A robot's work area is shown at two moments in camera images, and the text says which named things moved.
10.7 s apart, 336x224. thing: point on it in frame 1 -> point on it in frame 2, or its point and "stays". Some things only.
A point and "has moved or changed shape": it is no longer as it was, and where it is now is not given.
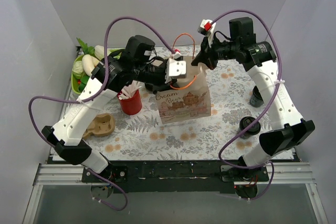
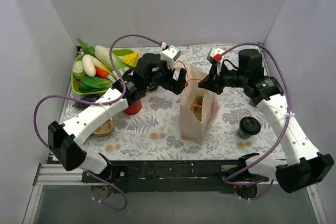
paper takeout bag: [191, 100] has moved or changed shape
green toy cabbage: [77, 69] stays
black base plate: [175, 177] stays
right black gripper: [208, 53] -> [217, 78]
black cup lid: [253, 130] stays
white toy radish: [88, 64] stays
